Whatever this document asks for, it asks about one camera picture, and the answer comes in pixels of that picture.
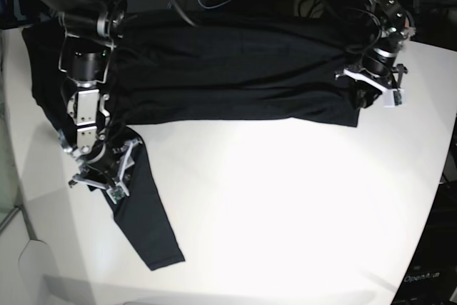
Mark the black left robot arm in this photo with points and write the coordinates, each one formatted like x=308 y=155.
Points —
x=375 y=69

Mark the dark long-sleeve shirt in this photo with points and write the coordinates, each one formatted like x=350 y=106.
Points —
x=229 y=68

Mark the black OpenArm base box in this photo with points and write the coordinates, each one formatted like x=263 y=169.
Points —
x=431 y=275

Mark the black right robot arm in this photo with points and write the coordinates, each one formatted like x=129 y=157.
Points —
x=92 y=30

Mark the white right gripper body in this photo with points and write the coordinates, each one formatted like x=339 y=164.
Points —
x=108 y=171

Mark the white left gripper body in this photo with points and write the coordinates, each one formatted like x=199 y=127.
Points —
x=389 y=86

